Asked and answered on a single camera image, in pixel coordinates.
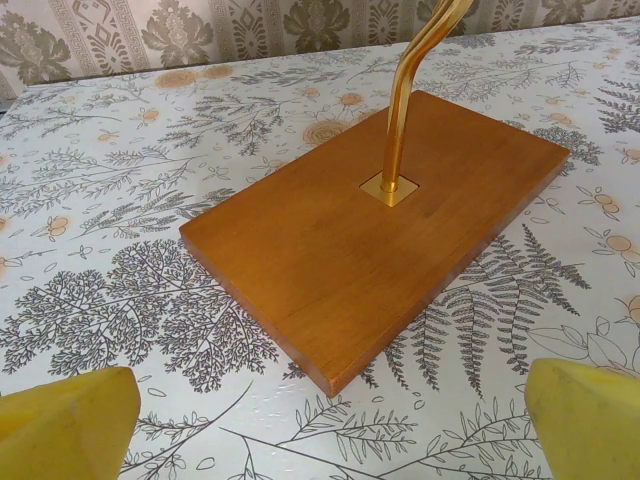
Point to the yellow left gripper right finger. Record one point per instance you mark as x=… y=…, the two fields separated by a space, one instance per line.
x=590 y=430

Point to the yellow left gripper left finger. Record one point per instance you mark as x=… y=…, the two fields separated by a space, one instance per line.
x=65 y=430

